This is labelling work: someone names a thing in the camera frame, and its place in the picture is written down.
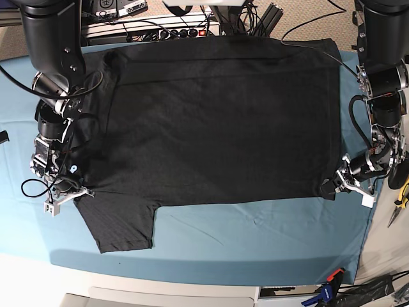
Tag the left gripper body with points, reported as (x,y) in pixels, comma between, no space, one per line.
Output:
(359,174)

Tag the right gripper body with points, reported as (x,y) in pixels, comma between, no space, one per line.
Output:
(66,190)

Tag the black T-shirt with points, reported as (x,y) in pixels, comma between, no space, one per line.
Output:
(217,120)

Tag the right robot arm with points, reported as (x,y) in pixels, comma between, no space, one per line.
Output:
(52,30)

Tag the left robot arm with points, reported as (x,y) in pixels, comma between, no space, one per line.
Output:
(377,115)

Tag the black computer mouse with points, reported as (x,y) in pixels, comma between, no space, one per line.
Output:
(398,175)

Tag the teal table cloth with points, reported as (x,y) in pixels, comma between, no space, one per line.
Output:
(265,243)

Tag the orange blue spring clamp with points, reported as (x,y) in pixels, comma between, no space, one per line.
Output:
(328,290)

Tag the black plastic bag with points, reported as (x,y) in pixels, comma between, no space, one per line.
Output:
(359,296)

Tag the grey foot pedal box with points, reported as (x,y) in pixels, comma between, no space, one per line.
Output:
(105,9)

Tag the white power strip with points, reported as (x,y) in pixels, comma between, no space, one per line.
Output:
(144,30)

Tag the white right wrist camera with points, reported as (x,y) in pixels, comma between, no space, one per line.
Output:
(52,208)

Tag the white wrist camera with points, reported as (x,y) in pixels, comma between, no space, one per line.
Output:
(52,208)
(367,201)

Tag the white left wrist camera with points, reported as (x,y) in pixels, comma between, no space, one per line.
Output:
(367,201)

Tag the yellow handled pliers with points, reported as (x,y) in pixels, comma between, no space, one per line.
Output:
(400,203)

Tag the black aluminium extrusion frame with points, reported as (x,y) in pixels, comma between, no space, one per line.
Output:
(266,24)

